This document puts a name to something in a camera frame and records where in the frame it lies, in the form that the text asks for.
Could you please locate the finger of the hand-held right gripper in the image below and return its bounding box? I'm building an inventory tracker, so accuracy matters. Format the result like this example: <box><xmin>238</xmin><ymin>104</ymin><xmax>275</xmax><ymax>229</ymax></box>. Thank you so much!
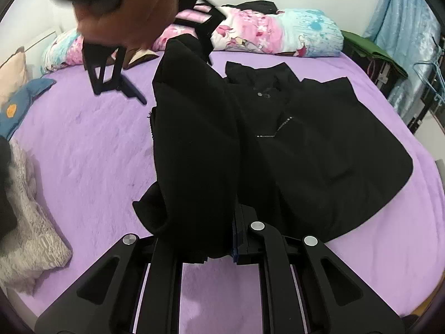
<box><xmin>172</xmin><ymin>0</ymin><xmax>229</xmax><ymax>65</ymax></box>
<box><xmin>81</xmin><ymin>40</ymin><xmax>148</xmax><ymax>105</ymax></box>

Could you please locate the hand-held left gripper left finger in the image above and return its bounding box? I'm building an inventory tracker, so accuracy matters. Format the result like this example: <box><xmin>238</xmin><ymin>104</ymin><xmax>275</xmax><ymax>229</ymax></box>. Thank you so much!
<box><xmin>35</xmin><ymin>233</ymin><xmax>185</xmax><ymax>334</ymax></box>

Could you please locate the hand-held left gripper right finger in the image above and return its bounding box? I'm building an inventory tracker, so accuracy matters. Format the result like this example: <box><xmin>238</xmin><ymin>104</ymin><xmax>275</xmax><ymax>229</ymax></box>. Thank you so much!
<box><xmin>231</xmin><ymin>203</ymin><xmax>406</xmax><ymax>334</ymax></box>

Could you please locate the black jacket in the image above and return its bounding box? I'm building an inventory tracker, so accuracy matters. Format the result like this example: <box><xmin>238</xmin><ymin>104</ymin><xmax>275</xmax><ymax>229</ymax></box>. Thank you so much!
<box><xmin>133</xmin><ymin>36</ymin><xmax>414</xmax><ymax>264</ymax></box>

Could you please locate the person's right hand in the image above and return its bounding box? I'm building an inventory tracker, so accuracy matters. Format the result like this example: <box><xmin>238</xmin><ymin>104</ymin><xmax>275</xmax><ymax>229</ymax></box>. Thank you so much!
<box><xmin>75</xmin><ymin>0</ymin><xmax>181</xmax><ymax>47</ymax></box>

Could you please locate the black garment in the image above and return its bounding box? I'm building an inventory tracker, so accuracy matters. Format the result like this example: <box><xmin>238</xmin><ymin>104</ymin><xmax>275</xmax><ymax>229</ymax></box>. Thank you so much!
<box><xmin>222</xmin><ymin>0</ymin><xmax>279</xmax><ymax>16</ymax></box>

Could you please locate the floral pink teal quilt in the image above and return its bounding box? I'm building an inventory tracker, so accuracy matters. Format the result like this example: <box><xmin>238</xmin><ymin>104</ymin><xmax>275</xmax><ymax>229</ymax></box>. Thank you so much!
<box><xmin>42</xmin><ymin>7</ymin><xmax>345</xmax><ymax>76</ymax></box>

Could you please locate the purple fleece blanket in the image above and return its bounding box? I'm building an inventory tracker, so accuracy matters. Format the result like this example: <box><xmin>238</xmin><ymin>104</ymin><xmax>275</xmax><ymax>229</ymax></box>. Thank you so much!
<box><xmin>7</xmin><ymin>50</ymin><xmax>445</xmax><ymax>334</ymax></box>

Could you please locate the blue pillow with orange patch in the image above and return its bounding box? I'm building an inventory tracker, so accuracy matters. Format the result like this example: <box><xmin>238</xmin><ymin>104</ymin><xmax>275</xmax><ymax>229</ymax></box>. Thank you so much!
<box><xmin>0</xmin><ymin>77</ymin><xmax>57</xmax><ymax>139</ymax></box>

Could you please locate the beige pillow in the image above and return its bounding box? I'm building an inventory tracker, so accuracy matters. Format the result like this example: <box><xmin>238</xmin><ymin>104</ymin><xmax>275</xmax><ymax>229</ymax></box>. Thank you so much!
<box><xmin>0</xmin><ymin>46</ymin><xmax>29</xmax><ymax>105</ymax></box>

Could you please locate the grey lace cloth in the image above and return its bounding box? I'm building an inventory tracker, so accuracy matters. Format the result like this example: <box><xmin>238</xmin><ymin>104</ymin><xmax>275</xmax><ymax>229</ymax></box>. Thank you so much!
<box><xmin>0</xmin><ymin>139</ymin><xmax>73</xmax><ymax>296</ymax></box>

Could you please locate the green cloth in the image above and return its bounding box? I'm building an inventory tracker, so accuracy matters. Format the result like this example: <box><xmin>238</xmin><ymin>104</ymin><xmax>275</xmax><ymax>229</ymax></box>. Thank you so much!
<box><xmin>341</xmin><ymin>31</ymin><xmax>408</xmax><ymax>79</ymax></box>

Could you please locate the dark cloth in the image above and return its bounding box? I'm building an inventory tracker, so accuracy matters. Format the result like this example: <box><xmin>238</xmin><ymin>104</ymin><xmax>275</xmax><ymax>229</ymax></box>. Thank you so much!
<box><xmin>0</xmin><ymin>135</ymin><xmax>19</xmax><ymax>241</ymax></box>

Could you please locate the shiny blue curtain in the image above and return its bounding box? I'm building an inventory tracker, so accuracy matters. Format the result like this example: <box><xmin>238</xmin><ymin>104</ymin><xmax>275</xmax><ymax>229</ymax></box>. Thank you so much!
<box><xmin>362</xmin><ymin>0</ymin><xmax>444</xmax><ymax>119</ymax></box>

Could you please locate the black metal rack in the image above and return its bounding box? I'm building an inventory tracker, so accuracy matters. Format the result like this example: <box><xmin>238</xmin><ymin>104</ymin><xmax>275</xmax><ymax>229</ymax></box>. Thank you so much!
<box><xmin>348</xmin><ymin>40</ymin><xmax>445</xmax><ymax>135</ymax></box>

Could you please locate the teal wire hanger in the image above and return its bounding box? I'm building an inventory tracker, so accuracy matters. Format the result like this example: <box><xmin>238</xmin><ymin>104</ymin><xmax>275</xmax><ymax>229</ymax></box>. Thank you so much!
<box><xmin>413</xmin><ymin>58</ymin><xmax>445</xmax><ymax>108</ymax></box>

